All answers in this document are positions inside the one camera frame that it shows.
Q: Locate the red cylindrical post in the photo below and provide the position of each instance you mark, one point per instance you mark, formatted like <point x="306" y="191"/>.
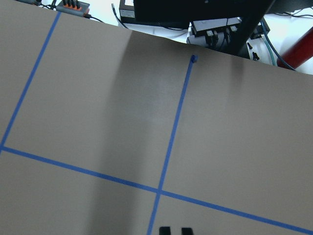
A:
<point x="301" y="51"/>

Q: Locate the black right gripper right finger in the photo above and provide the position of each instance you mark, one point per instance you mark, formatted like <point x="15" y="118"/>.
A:
<point x="186" y="231"/>

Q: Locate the black electronics box with plugs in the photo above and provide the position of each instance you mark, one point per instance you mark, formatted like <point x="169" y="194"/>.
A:
<point x="213" y="34"/>

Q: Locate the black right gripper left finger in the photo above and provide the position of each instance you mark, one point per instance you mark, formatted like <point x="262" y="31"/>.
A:
<point x="165" y="230"/>

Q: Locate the grey orange usb hub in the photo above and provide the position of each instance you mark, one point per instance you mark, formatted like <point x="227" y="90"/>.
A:
<point x="73" y="7"/>

